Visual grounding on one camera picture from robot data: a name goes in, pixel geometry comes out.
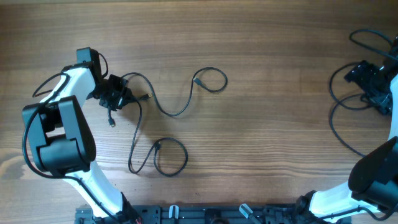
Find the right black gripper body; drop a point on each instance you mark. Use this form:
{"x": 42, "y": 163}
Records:
{"x": 373, "y": 83}

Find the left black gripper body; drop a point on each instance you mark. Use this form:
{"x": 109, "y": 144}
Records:
{"x": 115, "y": 94}

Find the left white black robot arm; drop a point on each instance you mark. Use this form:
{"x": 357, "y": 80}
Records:
{"x": 57, "y": 142}

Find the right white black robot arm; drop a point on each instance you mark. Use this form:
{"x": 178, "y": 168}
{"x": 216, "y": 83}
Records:
{"x": 372, "y": 184}

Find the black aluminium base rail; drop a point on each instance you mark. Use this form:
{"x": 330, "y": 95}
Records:
{"x": 271, "y": 214}

